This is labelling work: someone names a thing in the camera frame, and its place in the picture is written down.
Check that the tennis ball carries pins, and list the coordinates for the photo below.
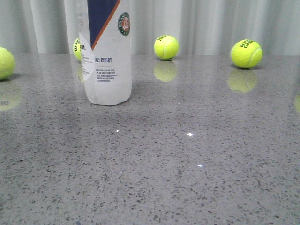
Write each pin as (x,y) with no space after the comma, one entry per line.
(77,49)
(246,53)
(166,47)
(7,63)

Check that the far left tennis ball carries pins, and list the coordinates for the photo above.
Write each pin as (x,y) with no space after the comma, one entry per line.
(7,63)

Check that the right tennis ball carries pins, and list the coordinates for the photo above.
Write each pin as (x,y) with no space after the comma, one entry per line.
(246,53)

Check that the white blue tennis ball can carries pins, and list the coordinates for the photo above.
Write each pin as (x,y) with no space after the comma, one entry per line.
(104,34)

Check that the grey pleated curtain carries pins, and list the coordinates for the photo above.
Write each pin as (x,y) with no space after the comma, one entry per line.
(202,27)

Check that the centre tennis ball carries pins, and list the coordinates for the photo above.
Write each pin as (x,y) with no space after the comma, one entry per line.
(166,47)

